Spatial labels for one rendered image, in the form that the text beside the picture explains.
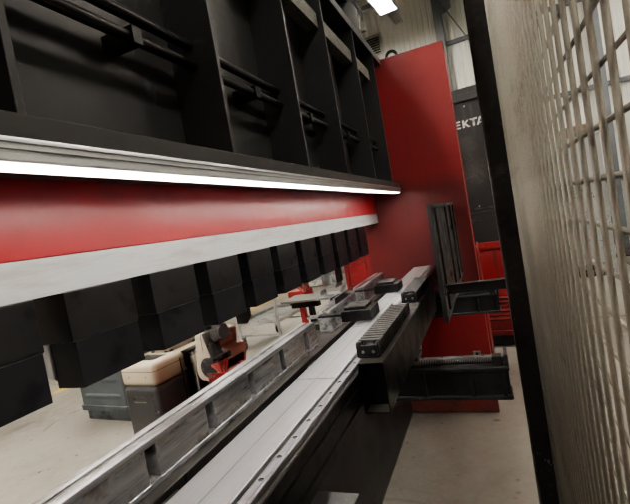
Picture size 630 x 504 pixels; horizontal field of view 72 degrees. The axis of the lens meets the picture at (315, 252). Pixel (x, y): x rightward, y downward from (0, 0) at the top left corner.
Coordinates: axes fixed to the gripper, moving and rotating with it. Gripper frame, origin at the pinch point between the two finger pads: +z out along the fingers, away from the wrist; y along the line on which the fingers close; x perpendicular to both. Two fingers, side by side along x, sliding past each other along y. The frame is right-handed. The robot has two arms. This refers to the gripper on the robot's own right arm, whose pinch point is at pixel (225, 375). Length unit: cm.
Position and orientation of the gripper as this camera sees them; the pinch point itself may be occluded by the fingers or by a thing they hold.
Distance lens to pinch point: 195.0
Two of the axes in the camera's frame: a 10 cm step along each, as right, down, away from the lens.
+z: 3.9, 9.2, -0.5
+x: 4.5, -1.4, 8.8
